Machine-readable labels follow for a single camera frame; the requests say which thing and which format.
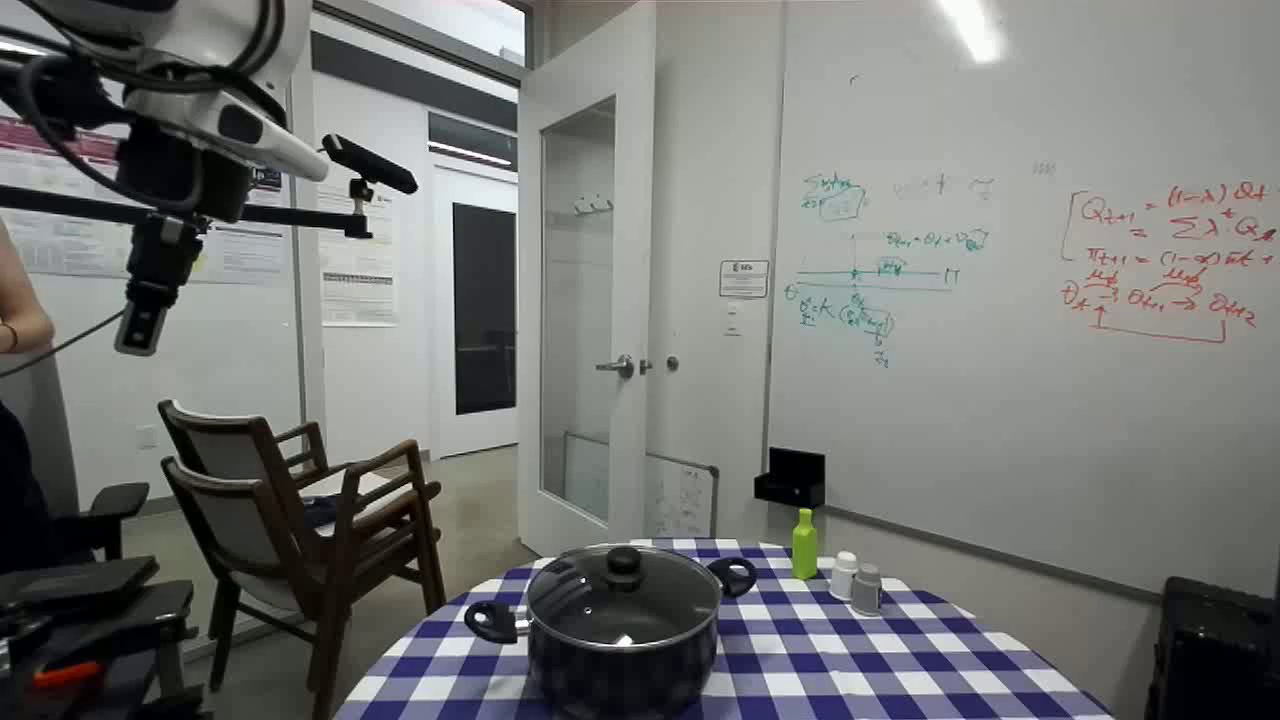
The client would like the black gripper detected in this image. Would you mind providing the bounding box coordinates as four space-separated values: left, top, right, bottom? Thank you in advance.
113 208 210 359

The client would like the glass pot lid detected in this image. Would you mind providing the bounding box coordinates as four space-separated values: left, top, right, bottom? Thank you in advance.
522 541 726 652

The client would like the black cooking pot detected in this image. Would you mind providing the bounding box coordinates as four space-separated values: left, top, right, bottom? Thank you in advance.
461 543 763 720

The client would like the person in grey top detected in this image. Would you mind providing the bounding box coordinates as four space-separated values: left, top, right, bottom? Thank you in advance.
0 215 83 581

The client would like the wooden armchair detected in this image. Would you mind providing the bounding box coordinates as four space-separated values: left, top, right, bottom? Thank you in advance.
150 398 443 541
157 438 450 720

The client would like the black office chair armrest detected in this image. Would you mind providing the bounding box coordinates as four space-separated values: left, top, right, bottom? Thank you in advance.
49 481 157 569

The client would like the black boom pole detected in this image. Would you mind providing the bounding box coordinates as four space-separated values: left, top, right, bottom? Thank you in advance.
0 181 378 246

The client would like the black workbench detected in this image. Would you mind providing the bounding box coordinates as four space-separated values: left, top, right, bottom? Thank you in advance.
0 553 208 720

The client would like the white background door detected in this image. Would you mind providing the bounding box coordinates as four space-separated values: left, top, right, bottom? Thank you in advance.
425 107 522 461

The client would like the black orange bar clamp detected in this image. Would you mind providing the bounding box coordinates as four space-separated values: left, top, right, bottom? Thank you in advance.
25 655 108 699

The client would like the white door with window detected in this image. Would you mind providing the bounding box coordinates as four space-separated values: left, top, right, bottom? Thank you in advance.
511 0 665 562

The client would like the black whiteboard eraser box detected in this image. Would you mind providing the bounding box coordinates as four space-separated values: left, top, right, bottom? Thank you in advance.
748 444 828 514

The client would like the green plastic bottle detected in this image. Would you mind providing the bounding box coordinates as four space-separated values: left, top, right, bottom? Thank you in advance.
786 503 824 585

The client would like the white shaker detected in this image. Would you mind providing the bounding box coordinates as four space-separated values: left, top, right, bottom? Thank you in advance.
824 547 862 603

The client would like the blue white checkered tablecloth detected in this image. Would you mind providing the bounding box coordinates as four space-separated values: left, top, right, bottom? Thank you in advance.
332 536 1118 720

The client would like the grey shaker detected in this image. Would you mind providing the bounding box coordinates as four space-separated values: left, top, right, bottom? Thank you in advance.
846 566 886 622

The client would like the black suitcase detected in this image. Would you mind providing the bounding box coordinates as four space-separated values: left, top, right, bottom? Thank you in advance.
1140 571 1280 720

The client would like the black camera on boom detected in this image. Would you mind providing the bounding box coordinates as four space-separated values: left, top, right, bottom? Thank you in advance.
317 128 425 202

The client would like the silver door handle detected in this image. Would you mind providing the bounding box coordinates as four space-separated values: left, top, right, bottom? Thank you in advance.
590 349 643 384

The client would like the small paper wall sign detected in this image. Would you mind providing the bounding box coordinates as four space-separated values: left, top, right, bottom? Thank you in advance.
712 256 777 303

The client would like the wall whiteboard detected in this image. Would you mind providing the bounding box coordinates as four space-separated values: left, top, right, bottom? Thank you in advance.
763 0 1280 601

